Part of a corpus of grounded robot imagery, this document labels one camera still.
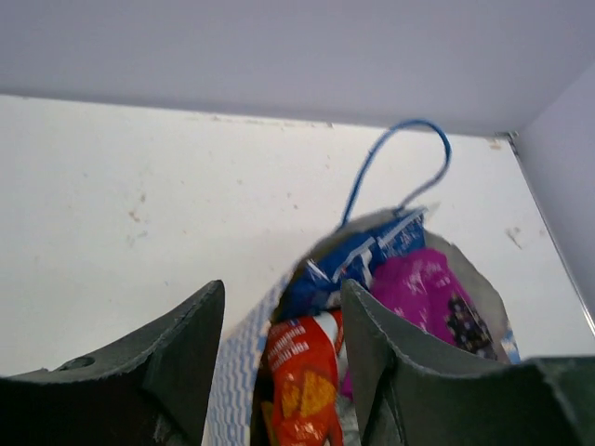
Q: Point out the purple candy bag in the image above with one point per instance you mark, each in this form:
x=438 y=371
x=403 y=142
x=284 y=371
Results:
x=421 y=289

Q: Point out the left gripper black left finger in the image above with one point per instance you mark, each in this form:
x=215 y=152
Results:
x=150 y=387

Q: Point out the blue Doritos bag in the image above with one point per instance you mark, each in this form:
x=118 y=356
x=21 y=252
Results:
x=317 y=286

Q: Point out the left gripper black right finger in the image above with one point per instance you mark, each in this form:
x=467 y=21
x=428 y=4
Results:
x=410 y=388

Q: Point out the blue checkered paper bag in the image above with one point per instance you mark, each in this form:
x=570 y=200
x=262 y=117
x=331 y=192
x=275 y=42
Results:
x=242 y=384

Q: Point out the red Doritos bag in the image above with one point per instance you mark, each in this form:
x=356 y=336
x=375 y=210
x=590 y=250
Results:
x=302 y=356

